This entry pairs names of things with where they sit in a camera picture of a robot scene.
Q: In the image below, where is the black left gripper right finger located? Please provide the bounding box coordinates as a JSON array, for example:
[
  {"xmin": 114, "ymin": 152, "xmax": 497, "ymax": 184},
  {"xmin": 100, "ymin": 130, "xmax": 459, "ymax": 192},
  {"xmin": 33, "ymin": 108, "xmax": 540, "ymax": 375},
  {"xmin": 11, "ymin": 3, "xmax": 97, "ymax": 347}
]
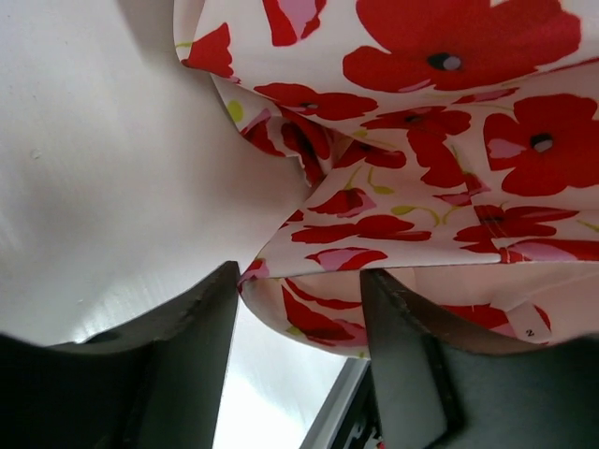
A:
[{"xmin": 360, "ymin": 269, "xmax": 598, "ymax": 448}]

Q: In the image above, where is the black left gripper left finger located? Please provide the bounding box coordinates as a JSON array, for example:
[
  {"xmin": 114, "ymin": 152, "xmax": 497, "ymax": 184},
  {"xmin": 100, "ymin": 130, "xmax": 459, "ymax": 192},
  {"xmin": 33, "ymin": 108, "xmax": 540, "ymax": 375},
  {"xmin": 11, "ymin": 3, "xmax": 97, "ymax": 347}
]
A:
[{"xmin": 1, "ymin": 261, "xmax": 240, "ymax": 448}]

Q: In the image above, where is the red poppy print skirt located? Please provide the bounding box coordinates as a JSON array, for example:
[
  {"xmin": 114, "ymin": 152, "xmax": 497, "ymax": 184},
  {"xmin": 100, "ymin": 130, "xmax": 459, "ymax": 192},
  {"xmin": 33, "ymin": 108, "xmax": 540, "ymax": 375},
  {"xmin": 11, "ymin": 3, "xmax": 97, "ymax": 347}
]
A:
[{"xmin": 173, "ymin": 1, "xmax": 598, "ymax": 357}]

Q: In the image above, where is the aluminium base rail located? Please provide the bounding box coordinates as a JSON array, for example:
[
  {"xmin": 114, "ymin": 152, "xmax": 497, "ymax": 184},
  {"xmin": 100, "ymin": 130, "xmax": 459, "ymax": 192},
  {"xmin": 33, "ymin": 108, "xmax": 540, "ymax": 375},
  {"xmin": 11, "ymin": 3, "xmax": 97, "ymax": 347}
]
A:
[{"xmin": 299, "ymin": 359, "xmax": 383, "ymax": 449}]

